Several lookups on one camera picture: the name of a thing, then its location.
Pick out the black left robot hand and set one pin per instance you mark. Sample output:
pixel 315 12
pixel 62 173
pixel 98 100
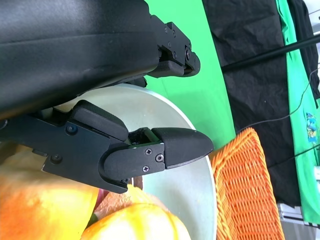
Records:
pixel 75 50

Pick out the orange oval bread loaf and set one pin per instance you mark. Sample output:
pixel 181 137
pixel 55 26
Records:
pixel 42 207

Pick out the pale green bowl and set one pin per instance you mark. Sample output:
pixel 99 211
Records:
pixel 180 190

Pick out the magenta pink cake slice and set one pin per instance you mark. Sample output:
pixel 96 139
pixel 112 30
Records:
pixel 101 196

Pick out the orange wicker basket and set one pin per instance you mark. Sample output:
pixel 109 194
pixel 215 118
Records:
pixel 245 187

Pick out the black backdrop cloth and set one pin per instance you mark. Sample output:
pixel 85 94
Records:
pixel 250 37

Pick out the black pole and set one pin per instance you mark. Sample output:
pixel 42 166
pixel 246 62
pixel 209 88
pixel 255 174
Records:
pixel 262 56

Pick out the green backdrop cloth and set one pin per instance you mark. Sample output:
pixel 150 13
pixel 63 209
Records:
pixel 297 175

